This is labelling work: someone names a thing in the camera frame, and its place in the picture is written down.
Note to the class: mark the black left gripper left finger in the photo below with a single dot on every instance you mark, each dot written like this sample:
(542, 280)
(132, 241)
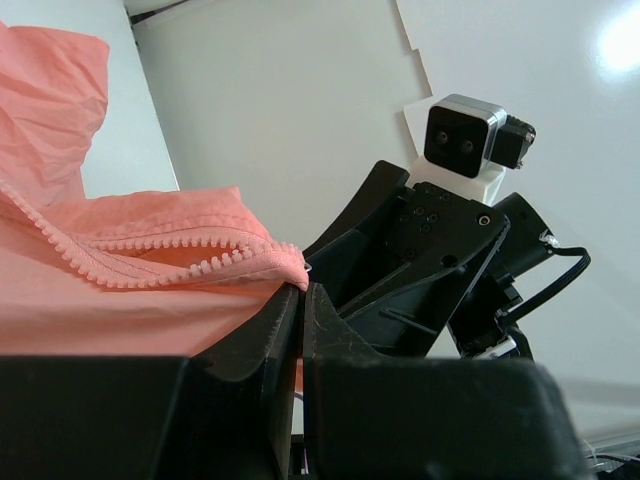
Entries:
(254, 370)

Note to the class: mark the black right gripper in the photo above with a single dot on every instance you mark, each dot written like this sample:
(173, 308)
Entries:
(399, 262)

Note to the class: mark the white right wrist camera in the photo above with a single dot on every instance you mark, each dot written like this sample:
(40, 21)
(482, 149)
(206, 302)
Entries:
(469, 144)

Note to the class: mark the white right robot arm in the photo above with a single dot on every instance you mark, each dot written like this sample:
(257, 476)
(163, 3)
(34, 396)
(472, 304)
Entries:
(527, 270)

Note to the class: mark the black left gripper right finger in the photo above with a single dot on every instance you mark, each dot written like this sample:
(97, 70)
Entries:
(343, 405)

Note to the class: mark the salmon pink zip jacket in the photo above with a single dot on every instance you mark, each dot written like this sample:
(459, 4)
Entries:
(145, 273)

